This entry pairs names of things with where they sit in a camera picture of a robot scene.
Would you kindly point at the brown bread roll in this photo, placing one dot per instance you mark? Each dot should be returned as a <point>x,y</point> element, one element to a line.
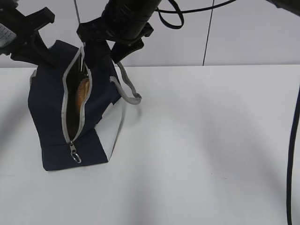
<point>81,94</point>

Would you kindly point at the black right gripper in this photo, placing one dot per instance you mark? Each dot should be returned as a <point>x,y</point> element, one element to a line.
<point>122,21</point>

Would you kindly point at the navy and white lunch bag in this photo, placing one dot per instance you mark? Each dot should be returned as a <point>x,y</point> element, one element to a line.
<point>69,140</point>

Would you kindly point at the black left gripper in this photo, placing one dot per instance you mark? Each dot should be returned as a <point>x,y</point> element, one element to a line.
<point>19,34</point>

